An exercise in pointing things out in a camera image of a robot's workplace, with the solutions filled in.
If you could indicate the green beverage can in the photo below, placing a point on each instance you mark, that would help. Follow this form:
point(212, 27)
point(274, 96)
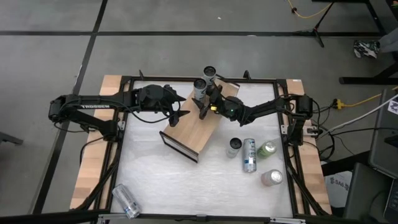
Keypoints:
point(266, 149)

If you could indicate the white blue-banded beverage can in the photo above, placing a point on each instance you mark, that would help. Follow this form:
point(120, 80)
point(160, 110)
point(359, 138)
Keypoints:
point(249, 155)

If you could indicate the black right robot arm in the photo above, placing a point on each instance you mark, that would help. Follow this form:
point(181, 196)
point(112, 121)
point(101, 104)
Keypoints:
point(264, 109)

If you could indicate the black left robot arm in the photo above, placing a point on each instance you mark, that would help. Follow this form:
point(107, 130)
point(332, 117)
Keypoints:
point(93, 104)

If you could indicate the black table frame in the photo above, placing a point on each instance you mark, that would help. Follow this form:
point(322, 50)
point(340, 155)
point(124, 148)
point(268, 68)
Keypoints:
point(174, 78)

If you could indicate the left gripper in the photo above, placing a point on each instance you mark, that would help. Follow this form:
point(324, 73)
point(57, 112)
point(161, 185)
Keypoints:
point(155, 95)

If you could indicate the person's shoe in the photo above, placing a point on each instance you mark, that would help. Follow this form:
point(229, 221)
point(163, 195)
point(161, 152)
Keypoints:
point(367, 49)

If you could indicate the black tripod stand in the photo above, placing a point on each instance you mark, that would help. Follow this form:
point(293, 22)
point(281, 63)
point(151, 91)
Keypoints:
point(315, 31)

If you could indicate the black desk frame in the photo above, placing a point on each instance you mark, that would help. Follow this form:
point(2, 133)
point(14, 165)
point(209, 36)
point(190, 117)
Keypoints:
point(357, 80)

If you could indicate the person's leg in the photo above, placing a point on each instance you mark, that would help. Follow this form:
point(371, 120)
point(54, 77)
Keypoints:
point(388, 40)

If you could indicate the black furniture foot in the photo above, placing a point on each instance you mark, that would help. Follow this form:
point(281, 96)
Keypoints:
point(9, 138)

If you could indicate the dark grey bin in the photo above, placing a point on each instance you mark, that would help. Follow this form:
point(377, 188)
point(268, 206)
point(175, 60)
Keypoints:
point(363, 193)

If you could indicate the silver beverage can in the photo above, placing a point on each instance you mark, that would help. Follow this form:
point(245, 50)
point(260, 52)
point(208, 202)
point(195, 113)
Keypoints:
point(209, 73)
point(126, 200)
point(200, 88)

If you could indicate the Celsius Arctic Vibe can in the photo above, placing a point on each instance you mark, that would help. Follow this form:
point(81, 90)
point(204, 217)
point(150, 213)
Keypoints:
point(234, 146)

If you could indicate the wooden shelf black metal frame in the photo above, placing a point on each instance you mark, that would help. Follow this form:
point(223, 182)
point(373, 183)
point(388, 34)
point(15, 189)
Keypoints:
point(192, 130)

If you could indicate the white printed bag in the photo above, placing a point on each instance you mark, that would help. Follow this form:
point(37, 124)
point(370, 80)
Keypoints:
point(339, 189)

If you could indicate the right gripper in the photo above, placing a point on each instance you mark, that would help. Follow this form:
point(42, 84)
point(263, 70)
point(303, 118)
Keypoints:
point(219, 104)

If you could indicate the grey equipment case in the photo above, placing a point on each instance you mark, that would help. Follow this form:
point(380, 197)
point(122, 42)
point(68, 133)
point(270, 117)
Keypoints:
point(384, 140)

